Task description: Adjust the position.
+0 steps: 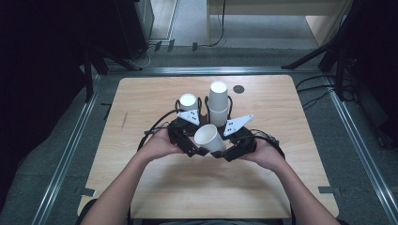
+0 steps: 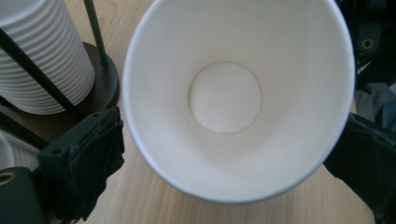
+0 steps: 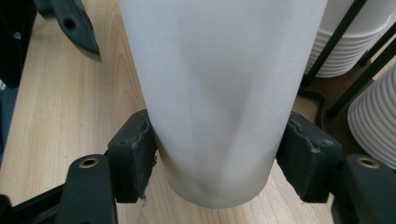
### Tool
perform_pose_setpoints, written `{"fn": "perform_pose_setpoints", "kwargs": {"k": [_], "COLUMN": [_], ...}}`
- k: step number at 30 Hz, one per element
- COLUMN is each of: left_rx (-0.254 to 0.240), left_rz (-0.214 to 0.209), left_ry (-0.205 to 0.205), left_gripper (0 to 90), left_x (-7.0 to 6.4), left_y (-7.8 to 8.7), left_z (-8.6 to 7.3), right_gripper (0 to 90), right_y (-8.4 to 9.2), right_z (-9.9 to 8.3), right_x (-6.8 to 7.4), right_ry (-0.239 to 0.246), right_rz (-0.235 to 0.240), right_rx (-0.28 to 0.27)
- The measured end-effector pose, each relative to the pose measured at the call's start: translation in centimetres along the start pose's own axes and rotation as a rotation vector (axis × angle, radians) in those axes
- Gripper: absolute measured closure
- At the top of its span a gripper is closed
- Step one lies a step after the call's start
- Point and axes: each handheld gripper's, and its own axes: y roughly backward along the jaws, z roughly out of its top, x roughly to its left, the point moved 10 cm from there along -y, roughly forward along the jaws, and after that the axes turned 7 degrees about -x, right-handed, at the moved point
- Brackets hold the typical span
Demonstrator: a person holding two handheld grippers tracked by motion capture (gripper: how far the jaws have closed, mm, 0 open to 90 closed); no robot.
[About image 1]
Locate black hanging cable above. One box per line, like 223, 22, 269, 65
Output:
208, 0, 227, 49

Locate black tripod stand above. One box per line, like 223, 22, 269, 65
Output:
281, 0, 360, 70

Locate person's right hand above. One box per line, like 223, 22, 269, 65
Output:
238, 138, 287, 172

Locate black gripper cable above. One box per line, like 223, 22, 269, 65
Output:
137, 108, 188, 153
249, 127, 286, 159

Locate black metal stand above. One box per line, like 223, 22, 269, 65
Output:
82, 46, 110, 103

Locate white floor cable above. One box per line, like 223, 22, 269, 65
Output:
132, 46, 152, 70

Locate person's left hand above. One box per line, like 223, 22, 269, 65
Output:
136, 127, 185, 164

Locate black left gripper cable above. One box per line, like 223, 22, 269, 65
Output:
137, 108, 188, 153

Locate black tape strip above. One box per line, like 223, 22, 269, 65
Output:
74, 187, 97, 198
317, 186, 342, 195

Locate dark cabinet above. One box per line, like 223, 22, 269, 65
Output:
114, 0, 155, 61

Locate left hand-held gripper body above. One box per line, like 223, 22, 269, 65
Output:
167, 109, 202, 158

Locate black floor cables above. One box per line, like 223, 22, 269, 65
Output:
295, 72, 341, 111

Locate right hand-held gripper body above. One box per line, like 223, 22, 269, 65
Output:
222, 113, 258, 163

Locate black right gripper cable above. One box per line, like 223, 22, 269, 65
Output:
249, 127, 286, 159

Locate white ribbed paper cup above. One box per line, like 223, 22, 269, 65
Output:
208, 80, 229, 113
193, 123, 227, 154
178, 93, 199, 113
208, 106, 230, 128

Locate dark wooden cup holder rack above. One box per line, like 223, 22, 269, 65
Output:
174, 95, 235, 129

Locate light wooden desk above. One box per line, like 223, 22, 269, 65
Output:
206, 0, 355, 48

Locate aluminium floor rail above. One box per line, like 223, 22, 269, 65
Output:
30, 74, 101, 225
324, 74, 398, 225

